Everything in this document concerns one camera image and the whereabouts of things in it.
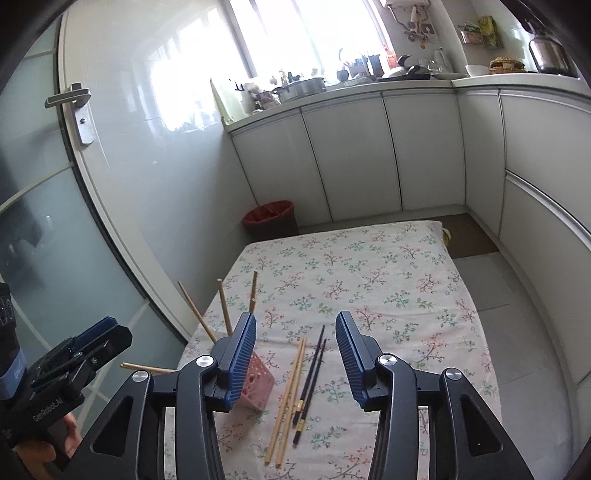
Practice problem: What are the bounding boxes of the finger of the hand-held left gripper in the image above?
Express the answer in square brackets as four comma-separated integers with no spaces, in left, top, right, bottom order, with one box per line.
[76,324,134,372]
[69,316,118,347]

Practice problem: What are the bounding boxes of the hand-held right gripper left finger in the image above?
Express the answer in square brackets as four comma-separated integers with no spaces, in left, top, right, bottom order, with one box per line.
[69,311,258,480]

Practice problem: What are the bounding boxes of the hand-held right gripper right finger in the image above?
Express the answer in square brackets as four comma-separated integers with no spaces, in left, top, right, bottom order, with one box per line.
[335,310,536,480]

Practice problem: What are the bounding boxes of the pink perforated utensil holder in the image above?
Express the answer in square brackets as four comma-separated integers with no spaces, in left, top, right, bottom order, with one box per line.
[233,350,276,411]

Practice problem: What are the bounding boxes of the black chopstick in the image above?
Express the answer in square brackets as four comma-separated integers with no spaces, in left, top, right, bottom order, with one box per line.
[293,339,328,448]
[292,324,326,426]

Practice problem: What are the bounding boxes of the person's left hand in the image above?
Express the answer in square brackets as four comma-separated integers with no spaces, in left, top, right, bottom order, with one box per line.
[11,413,81,480]

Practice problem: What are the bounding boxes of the floral tablecloth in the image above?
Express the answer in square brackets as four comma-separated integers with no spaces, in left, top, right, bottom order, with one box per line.
[164,220,502,480]

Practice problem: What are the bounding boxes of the frosted glass door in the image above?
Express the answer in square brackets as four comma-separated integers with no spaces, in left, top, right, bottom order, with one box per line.
[0,18,190,416]

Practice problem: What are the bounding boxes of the red trash bin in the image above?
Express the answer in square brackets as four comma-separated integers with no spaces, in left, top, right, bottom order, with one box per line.
[242,200,300,241]

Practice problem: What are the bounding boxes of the brown floor mat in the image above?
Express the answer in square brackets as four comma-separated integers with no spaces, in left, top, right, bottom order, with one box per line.
[441,213,500,259]

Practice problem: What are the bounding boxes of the white cabinet with hinged doors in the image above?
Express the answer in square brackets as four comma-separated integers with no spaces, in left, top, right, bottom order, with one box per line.
[226,85,467,222]

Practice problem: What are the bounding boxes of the pale cutting board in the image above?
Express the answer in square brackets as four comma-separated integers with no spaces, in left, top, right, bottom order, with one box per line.
[210,78,234,126]

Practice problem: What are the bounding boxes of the wide steel pot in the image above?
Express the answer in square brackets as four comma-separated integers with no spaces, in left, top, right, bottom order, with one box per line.
[272,77,326,103]

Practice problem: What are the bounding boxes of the white cabinet with drawers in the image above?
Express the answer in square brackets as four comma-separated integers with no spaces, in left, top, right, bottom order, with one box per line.
[455,76,591,388]

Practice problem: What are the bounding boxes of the dark utensil caddy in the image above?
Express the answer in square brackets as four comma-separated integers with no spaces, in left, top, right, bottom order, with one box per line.
[348,53,384,79]

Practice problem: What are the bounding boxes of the black wok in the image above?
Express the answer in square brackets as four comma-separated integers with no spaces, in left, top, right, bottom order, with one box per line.
[383,55,432,81]

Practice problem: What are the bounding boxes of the kitchen window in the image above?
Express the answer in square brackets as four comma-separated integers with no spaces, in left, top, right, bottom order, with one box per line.
[228,0,393,79]

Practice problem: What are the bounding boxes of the woven basket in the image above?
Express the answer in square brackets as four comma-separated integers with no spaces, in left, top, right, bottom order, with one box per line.
[489,56,527,75]

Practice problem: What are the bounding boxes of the water heater pipes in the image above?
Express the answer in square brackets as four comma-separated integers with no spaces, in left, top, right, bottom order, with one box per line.
[402,7,435,47]

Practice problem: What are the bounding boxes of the yellow packet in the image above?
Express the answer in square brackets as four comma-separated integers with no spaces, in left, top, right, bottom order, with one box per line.
[478,16,502,47]

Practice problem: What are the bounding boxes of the steel kettle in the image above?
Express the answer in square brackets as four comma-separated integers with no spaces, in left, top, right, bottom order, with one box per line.
[526,23,573,75]

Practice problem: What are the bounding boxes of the metal door handle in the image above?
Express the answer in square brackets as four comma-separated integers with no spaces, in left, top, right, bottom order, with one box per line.
[45,83,96,147]

